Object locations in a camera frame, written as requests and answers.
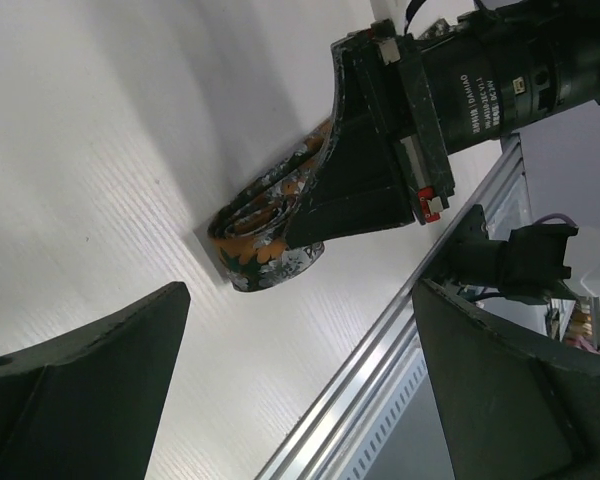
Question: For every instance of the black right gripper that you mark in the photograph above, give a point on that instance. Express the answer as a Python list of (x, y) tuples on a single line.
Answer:
[(384, 163)]

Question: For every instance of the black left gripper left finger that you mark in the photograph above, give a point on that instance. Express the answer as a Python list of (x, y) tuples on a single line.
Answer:
[(87, 404)]

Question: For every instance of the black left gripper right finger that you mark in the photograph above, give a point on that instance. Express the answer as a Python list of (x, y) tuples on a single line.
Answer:
[(513, 404)]

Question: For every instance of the orange grey patterned tie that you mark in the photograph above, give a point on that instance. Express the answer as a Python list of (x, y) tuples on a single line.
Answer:
[(248, 233)]

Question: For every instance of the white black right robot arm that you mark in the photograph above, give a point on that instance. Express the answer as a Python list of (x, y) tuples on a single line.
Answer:
[(509, 67)]

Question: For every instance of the slotted grey cable duct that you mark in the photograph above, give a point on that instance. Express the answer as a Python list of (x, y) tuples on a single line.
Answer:
[(380, 418)]

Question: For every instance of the aluminium frame rail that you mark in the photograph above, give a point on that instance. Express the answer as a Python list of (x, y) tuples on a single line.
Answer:
[(324, 429)]

